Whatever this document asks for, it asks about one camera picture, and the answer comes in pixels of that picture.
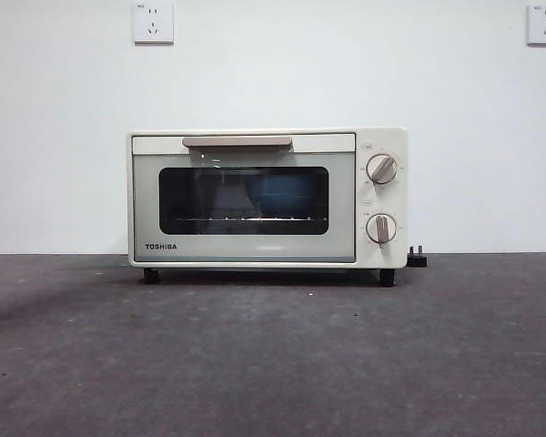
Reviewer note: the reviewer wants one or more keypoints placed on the beige oven knob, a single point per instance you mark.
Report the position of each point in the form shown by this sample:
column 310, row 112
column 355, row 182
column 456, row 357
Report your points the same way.
column 381, row 228
column 381, row 169

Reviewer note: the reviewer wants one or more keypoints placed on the blue bowl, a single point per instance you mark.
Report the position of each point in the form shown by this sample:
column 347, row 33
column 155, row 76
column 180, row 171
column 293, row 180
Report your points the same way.
column 282, row 196

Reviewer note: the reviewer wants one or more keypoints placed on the white toaster oven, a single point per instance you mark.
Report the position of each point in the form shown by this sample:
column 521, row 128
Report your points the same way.
column 382, row 136

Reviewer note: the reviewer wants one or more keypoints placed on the black power plug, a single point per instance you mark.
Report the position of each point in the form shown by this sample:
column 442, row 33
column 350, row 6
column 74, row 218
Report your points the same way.
column 417, row 260

